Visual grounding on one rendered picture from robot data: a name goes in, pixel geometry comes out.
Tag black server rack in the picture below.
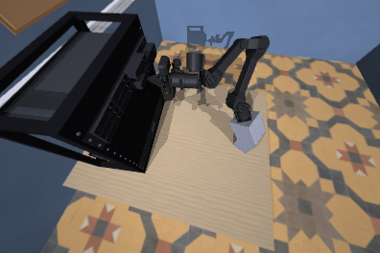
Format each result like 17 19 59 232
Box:
0 11 165 173

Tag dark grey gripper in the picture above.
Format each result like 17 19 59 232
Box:
147 56 186 99

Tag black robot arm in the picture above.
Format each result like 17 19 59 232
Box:
185 35 270 123

